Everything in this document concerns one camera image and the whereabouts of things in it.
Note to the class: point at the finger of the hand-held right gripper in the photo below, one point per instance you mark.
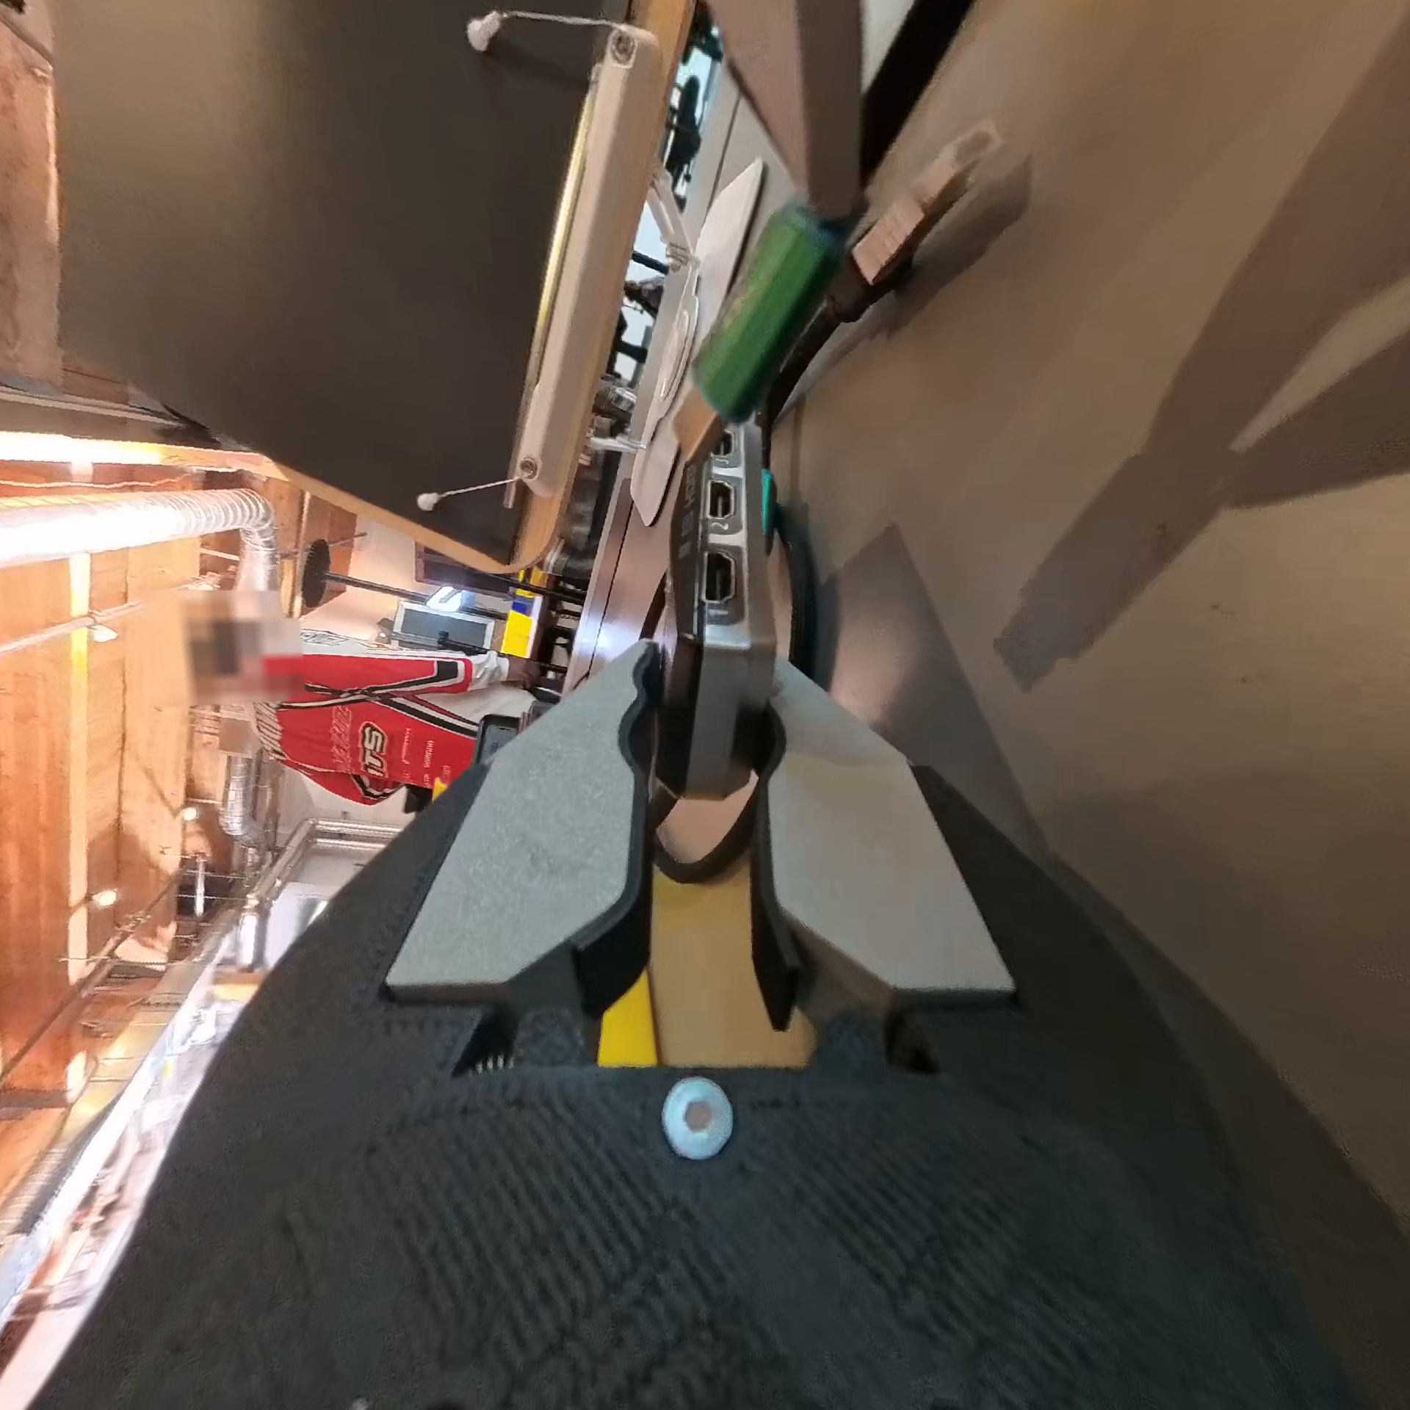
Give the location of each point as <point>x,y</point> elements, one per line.
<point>804,88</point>

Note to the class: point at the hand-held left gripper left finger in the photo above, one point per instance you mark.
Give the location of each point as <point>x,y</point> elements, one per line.
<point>517,859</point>

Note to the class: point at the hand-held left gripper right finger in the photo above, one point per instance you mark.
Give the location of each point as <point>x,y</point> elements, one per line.
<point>882,881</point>

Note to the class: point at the yellow plastic bin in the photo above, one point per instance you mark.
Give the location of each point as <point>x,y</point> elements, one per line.
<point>630,1023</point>

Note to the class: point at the black HDMI switch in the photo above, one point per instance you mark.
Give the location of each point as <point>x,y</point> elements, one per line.
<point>716,705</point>

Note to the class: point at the black charger with display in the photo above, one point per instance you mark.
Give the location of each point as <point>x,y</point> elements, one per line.
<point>498,740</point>

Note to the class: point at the black floor lamp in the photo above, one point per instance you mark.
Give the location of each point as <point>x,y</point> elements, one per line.
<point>318,567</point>

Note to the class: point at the silver ventilation duct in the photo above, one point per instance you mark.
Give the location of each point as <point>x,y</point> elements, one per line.
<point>133,528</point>

